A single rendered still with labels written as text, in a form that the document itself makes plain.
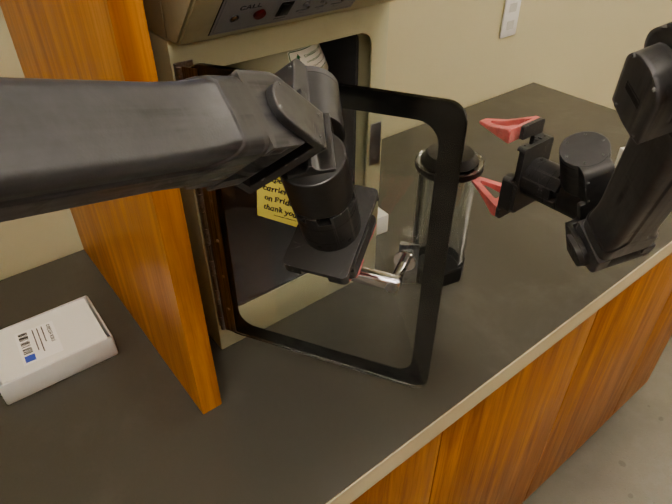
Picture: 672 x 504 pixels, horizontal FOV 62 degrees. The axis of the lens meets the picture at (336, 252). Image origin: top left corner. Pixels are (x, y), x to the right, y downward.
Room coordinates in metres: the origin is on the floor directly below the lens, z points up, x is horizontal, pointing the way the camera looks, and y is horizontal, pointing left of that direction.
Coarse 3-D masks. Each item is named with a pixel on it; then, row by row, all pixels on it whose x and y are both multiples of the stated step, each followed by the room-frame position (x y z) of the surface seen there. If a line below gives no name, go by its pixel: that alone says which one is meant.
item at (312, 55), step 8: (304, 48) 0.75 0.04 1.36; (312, 48) 0.76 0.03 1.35; (320, 48) 0.79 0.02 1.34; (264, 56) 0.72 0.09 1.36; (272, 56) 0.72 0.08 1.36; (280, 56) 0.72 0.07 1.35; (288, 56) 0.72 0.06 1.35; (296, 56) 0.73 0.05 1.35; (304, 56) 0.74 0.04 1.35; (312, 56) 0.75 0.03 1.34; (320, 56) 0.77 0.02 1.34; (232, 64) 0.72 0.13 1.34; (240, 64) 0.72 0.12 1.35; (248, 64) 0.71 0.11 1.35; (256, 64) 0.71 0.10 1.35; (264, 64) 0.71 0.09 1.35; (272, 64) 0.71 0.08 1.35; (280, 64) 0.72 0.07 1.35; (312, 64) 0.74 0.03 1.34; (320, 64) 0.76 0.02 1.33; (272, 72) 0.71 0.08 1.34
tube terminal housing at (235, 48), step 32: (160, 32) 0.61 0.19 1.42; (256, 32) 0.67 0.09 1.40; (288, 32) 0.69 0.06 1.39; (320, 32) 0.72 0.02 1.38; (352, 32) 0.76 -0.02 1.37; (384, 32) 0.79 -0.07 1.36; (160, 64) 0.62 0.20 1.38; (224, 64) 0.64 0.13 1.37; (384, 64) 0.79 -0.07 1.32; (192, 192) 0.60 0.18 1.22; (192, 224) 0.62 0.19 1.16
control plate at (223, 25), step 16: (224, 0) 0.56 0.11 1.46; (240, 0) 0.57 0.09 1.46; (256, 0) 0.59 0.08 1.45; (272, 0) 0.61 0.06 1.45; (288, 0) 0.62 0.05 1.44; (304, 0) 0.64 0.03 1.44; (320, 0) 0.66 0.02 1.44; (336, 0) 0.68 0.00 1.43; (352, 0) 0.70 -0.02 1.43; (224, 16) 0.58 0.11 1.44; (240, 16) 0.60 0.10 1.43; (272, 16) 0.63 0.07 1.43; (288, 16) 0.65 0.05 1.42; (224, 32) 0.60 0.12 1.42
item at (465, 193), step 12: (480, 156) 0.81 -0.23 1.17; (480, 168) 0.77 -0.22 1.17; (468, 192) 0.76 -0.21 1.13; (456, 204) 0.75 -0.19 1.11; (468, 204) 0.77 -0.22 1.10; (456, 216) 0.75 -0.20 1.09; (468, 216) 0.77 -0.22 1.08; (456, 228) 0.75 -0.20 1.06; (456, 240) 0.76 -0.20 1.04; (456, 252) 0.76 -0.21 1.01; (456, 264) 0.76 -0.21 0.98
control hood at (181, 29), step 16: (160, 0) 0.60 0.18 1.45; (176, 0) 0.56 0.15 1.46; (192, 0) 0.54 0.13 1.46; (208, 0) 0.55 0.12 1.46; (368, 0) 0.73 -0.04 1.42; (384, 0) 0.75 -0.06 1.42; (176, 16) 0.57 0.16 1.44; (192, 16) 0.55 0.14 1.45; (208, 16) 0.57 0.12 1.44; (304, 16) 0.67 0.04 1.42; (176, 32) 0.57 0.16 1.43; (192, 32) 0.57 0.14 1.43; (208, 32) 0.59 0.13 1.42; (240, 32) 0.63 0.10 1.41
